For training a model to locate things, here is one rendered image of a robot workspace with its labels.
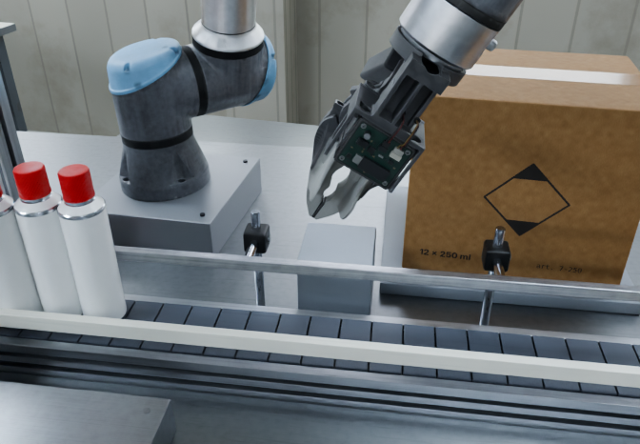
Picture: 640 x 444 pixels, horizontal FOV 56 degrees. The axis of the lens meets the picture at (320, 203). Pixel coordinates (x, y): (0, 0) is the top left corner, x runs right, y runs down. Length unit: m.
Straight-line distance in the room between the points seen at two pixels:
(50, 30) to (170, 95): 2.62
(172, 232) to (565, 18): 2.19
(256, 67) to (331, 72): 1.96
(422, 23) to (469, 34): 0.04
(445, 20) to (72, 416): 0.53
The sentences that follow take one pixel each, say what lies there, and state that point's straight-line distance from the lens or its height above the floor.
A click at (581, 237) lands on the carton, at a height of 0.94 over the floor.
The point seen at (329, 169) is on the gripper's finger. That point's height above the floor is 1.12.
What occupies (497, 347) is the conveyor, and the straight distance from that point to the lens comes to 0.76.
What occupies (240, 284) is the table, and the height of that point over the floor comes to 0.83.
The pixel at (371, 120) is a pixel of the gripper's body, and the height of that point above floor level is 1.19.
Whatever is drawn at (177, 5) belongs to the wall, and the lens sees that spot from 3.15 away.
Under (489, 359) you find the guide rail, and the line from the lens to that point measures 0.69.
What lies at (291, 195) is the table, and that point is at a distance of 1.13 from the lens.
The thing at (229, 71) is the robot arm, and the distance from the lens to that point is 1.00.
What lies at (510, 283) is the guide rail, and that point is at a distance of 0.73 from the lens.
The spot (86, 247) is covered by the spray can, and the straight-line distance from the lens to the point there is 0.73.
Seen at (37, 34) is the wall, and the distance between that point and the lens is 3.63.
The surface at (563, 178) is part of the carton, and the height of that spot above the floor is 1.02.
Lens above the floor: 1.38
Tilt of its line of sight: 30 degrees down
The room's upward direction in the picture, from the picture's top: straight up
